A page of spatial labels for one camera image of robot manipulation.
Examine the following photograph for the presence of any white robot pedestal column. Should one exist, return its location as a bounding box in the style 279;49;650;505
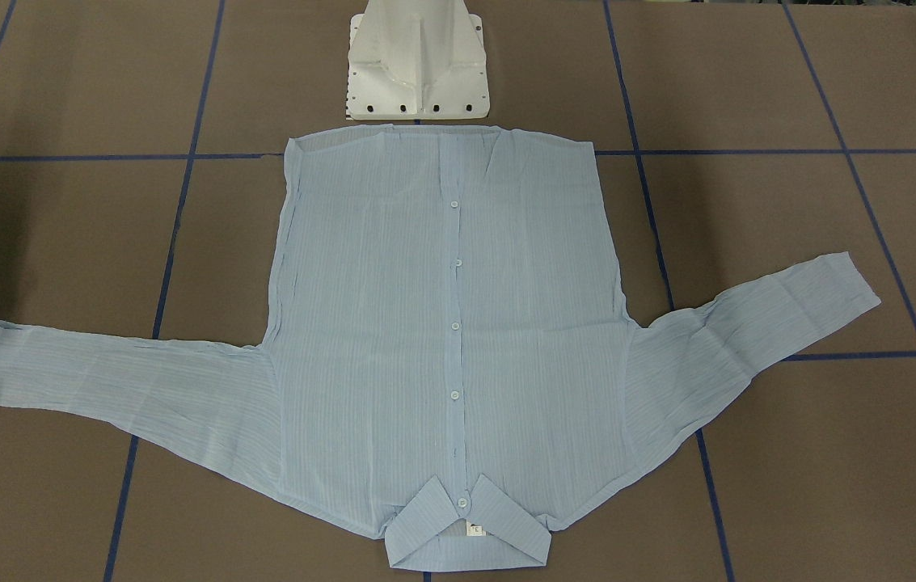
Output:
344;1;491;121

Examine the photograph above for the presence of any light blue button shirt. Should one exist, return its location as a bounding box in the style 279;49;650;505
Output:
0;124;881;572

